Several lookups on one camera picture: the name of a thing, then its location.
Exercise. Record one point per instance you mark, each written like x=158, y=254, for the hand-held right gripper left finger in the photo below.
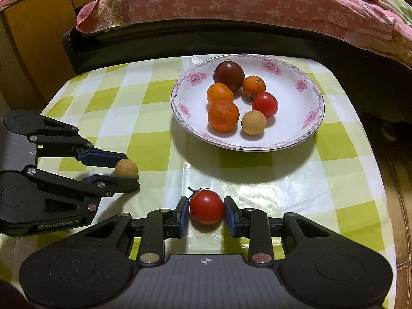
x=182, y=215

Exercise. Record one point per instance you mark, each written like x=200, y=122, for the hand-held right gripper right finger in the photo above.
x=230, y=215

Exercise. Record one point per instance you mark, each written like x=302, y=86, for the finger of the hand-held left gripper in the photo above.
x=106, y=185
x=99, y=157

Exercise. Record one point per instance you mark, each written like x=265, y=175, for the red cherry tomato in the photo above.
x=206, y=207
x=265, y=104

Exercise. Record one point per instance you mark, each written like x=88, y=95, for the brown longan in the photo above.
x=126, y=168
x=254, y=122

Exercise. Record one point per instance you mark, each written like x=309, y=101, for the large reddish mandarin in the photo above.
x=223, y=115

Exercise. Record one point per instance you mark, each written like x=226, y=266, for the white floral plate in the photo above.
x=283, y=128

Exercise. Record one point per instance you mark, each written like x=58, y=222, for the smooth orange mandarin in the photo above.
x=220, y=93

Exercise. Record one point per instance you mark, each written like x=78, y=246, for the small spotted mandarin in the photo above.
x=254, y=85

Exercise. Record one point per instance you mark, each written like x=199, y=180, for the dark purple tomato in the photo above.
x=229, y=76

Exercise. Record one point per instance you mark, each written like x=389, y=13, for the green checked tablecloth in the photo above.
x=128, y=109

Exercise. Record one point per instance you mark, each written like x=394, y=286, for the wooden cabinet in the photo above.
x=32, y=48

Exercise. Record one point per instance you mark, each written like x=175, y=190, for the pink floral bedsheet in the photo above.
x=241, y=3

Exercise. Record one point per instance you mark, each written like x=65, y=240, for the dark bed frame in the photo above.
x=135, y=45

